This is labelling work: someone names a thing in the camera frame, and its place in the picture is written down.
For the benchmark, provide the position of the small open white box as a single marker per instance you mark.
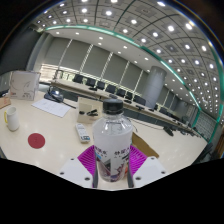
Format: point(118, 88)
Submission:
point(85, 118)

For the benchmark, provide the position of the open brown box red side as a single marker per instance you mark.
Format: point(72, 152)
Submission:
point(143, 145)

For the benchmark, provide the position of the black conference phone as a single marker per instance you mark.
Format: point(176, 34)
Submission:
point(53, 96)

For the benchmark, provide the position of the large white cardboard box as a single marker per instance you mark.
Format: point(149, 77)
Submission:
point(25, 86)

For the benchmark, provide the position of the white paper sheet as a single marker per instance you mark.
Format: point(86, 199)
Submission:
point(51, 107)

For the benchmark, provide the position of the row of black office chairs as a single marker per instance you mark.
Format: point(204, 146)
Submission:
point(100, 85)

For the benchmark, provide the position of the black tool in white box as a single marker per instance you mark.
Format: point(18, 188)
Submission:
point(92, 113)

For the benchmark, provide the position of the clear water bottle black cap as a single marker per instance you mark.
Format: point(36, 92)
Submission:
point(112, 136)

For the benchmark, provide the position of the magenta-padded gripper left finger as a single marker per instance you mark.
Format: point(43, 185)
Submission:
point(75, 171)

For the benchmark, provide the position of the flat round red coaster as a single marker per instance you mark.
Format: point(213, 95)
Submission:
point(36, 140)

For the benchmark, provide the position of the ceiling lights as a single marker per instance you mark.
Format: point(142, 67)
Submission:
point(170, 28)

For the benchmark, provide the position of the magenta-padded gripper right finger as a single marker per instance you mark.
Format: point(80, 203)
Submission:
point(148, 171)

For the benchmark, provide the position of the white remote control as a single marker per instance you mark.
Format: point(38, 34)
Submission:
point(82, 132)

